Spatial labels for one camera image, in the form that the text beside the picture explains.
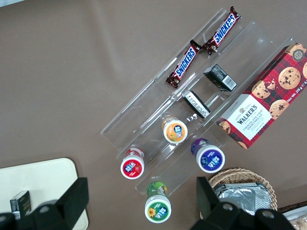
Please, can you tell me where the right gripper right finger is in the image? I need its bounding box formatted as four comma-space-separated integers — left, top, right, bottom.
189, 176, 297, 230

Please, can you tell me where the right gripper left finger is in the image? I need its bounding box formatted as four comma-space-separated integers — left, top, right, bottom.
0, 176, 90, 230

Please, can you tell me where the silver foil tray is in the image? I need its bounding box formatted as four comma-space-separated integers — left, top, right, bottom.
213, 182, 271, 213

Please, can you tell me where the foil container in wicker basket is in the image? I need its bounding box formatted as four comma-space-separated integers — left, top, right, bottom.
207, 167, 279, 213

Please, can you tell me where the cream plastic tray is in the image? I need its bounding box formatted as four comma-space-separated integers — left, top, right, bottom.
0, 157, 90, 230

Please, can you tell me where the purple yogurt cup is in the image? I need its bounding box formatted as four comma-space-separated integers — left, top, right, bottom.
190, 138, 226, 173

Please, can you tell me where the green yogurt cup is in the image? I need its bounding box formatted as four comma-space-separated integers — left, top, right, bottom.
144, 181, 173, 224

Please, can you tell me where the small black box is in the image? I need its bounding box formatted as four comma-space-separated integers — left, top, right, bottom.
181, 90, 212, 120
203, 63, 238, 92
9, 190, 32, 220

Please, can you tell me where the red yogurt cup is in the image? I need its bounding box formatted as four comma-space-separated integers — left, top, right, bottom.
119, 147, 146, 180

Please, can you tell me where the orange yogurt cup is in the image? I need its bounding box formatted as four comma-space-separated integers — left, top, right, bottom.
162, 116, 188, 144

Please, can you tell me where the white plastic bin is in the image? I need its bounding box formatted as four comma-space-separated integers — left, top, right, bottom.
278, 203, 307, 230

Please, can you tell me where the clear bag of crackers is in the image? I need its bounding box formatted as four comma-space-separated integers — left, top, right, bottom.
290, 216, 307, 230

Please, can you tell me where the red Walkers shortbread box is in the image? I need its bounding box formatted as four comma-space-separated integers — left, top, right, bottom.
215, 42, 307, 150

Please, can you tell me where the clear acrylic stepped stand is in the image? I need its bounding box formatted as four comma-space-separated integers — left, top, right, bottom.
100, 7, 298, 192

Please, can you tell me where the Snickers chocolate bar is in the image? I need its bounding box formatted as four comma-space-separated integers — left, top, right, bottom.
202, 6, 241, 55
166, 40, 201, 89

